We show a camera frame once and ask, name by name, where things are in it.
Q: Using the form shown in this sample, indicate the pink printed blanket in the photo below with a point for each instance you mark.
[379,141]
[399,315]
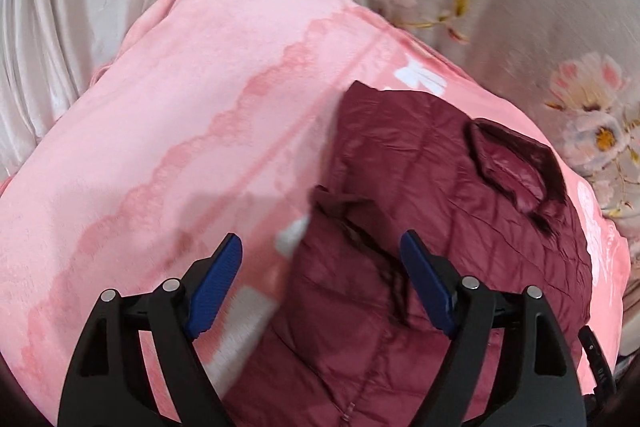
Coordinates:
[175,107]

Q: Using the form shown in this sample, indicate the maroon puffer jacket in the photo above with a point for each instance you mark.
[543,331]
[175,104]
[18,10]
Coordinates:
[400,157]

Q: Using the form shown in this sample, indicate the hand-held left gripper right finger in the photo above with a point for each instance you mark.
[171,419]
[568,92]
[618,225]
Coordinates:
[429,279]

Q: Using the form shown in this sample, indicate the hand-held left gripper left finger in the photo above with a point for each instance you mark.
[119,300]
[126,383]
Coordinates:
[218,279]

